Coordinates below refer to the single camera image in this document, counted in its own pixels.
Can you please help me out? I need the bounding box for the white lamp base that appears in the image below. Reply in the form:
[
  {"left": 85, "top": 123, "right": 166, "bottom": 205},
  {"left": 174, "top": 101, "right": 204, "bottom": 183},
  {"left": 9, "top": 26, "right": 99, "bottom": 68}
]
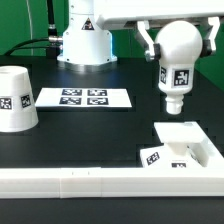
[{"left": 140, "top": 122, "right": 203, "bottom": 169}]

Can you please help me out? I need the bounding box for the black cable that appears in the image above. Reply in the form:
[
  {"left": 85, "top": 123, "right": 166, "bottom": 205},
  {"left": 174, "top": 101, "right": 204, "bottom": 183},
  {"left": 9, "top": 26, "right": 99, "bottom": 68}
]
[{"left": 3, "top": 37, "right": 54, "bottom": 57}]

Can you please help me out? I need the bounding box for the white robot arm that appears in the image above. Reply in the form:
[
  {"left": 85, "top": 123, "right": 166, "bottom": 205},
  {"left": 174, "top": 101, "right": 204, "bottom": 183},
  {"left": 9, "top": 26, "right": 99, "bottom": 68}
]
[{"left": 58, "top": 0, "right": 224, "bottom": 70}]

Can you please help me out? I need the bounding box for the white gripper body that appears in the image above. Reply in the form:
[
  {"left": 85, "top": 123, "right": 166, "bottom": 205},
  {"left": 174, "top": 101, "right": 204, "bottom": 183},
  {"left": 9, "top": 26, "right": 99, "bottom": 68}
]
[{"left": 94, "top": 0, "right": 224, "bottom": 30}]

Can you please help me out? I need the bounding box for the white L-shaped fence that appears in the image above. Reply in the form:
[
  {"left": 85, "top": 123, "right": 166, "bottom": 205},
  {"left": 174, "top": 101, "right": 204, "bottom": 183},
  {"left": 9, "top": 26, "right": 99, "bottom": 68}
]
[{"left": 0, "top": 124, "right": 224, "bottom": 199}]

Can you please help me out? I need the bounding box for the white lamp bulb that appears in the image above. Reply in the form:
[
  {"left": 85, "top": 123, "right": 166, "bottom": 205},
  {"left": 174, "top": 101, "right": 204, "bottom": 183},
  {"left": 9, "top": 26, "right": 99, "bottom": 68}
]
[{"left": 155, "top": 21, "right": 202, "bottom": 115}]

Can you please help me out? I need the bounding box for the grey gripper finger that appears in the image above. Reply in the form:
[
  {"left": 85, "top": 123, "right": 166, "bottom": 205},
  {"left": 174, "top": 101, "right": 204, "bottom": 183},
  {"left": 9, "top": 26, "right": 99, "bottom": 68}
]
[
  {"left": 200, "top": 16, "right": 220, "bottom": 57},
  {"left": 135, "top": 21, "right": 161, "bottom": 62}
]

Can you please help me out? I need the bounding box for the white lamp shade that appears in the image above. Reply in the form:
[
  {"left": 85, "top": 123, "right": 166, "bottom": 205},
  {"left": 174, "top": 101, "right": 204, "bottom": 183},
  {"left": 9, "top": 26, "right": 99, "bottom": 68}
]
[{"left": 0, "top": 66, "right": 38, "bottom": 132}]

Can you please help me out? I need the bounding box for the black cable connector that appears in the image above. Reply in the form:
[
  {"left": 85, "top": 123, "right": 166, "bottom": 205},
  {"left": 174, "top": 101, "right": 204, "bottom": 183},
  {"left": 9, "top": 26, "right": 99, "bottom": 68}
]
[{"left": 46, "top": 0, "right": 62, "bottom": 59}]

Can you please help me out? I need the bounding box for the white marker sheet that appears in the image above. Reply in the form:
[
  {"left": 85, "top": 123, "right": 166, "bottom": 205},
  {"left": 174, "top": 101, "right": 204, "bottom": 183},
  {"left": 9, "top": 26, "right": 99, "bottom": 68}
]
[{"left": 35, "top": 88, "right": 132, "bottom": 108}]

